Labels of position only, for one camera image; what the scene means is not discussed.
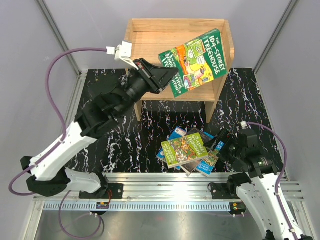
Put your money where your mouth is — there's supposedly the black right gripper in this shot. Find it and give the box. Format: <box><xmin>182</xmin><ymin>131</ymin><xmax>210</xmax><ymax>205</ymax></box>
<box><xmin>203</xmin><ymin>128</ymin><xmax>246</xmax><ymax>165</ymax></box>

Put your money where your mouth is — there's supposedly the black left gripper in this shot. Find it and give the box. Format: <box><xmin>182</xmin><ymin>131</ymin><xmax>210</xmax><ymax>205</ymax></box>
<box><xmin>115</xmin><ymin>57</ymin><xmax>179</xmax><ymax>117</ymax></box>

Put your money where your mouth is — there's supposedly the blue 26-storey treehouse book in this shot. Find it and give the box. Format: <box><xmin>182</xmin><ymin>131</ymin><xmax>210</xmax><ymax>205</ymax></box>
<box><xmin>195</xmin><ymin>141</ymin><xmax>225</xmax><ymax>177</ymax></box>

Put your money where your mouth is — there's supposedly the blue back-cover treehouse book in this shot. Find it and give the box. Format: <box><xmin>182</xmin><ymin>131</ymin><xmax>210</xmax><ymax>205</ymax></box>
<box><xmin>156</xmin><ymin>127</ymin><xmax>187</xmax><ymax>169</ymax></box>

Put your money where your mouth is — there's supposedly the dark Tale of Two Cities book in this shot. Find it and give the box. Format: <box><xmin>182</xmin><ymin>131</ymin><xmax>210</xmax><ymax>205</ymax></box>
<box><xmin>180</xmin><ymin>127</ymin><xmax>214</xmax><ymax>176</ymax></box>

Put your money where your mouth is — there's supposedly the light green 65-storey treehouse book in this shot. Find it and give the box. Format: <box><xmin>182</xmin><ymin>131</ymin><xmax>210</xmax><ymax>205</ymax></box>
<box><xmin>160</xmin><ymin>132</ymin><xmax>209</xmax><ymax>170</ymax></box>

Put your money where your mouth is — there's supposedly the dark green 104-storey treehouse book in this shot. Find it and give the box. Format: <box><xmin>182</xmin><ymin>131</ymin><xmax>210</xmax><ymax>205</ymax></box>
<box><xmin>158</xmin><ymin>28</ymin><xmax>227</xmax><ymax>98</ymax></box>

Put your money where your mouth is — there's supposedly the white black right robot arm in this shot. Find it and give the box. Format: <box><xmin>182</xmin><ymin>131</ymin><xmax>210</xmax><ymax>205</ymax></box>
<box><xmin>204</xmin><ymin>128</ymin><xmax>311</xmax><ymax>240</ymax></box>

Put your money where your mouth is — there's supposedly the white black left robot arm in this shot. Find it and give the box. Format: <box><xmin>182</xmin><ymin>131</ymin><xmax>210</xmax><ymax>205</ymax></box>
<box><xmin>20</xmin><ymin>58</ymin><xmax>179</xmax><ymax>199</ymax></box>

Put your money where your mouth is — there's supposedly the wooden shelf stand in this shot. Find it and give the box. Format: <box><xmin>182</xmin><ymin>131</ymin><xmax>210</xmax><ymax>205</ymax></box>
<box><xmin>123</xmin><ymin>18</ymin><xmax>236</xmax><ymax>123</ymax></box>

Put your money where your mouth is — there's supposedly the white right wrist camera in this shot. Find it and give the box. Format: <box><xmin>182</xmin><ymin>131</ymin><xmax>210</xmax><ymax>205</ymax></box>
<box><xmin>240</xmin><ymin>121</ymin><xmax>250</xmax><ymax>129</ymax></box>

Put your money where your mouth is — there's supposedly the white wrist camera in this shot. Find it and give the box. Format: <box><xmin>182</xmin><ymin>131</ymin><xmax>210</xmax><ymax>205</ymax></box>
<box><xmin>114</xmin><ymin>41</ymin><xmax>139</xmax><ymax>70</ymax></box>
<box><xmin>240</xmin><ymin>121</ymin><xmax>250</xmax><ymax>129</ymax></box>

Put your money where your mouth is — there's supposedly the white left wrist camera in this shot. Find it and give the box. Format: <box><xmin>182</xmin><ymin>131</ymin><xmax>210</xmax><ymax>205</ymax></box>
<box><xmin>114</xmin><ymin>41</ymin><xmax>139</xmax><ymax>70</ymax></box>

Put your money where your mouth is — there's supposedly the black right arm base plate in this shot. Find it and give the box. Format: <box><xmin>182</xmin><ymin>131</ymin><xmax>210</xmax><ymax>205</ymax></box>
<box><xmin>207</xmin><ymin>182</ymin><xmax>239</xmax><ymax>200</ymax></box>

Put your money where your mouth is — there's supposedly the aluminium rail frame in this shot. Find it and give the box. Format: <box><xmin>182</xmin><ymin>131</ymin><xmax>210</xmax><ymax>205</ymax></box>
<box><xmin>23</xmin><ymin>69</ymin><xmax>310</xmax><ymax>240</ymax></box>

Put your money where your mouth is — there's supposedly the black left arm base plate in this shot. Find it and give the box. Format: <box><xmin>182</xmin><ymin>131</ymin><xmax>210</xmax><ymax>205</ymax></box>
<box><xmin>78</xmin><ymin>173</ymin><xmax>124</xmax><ymax>200</ymax></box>

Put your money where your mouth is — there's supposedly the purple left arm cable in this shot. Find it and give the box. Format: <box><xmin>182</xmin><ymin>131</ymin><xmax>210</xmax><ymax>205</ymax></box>
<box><xmin>8</xmin><ymin>47</ymin><xmax>111</xmax><ymax>239</ymax></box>

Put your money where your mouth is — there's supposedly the slotted white cable duct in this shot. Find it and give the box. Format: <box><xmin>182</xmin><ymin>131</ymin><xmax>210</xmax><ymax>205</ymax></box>
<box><xmin>43</xmin><ymin>201</ymin><xmax>231</xmax><ymax>212</ymax></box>

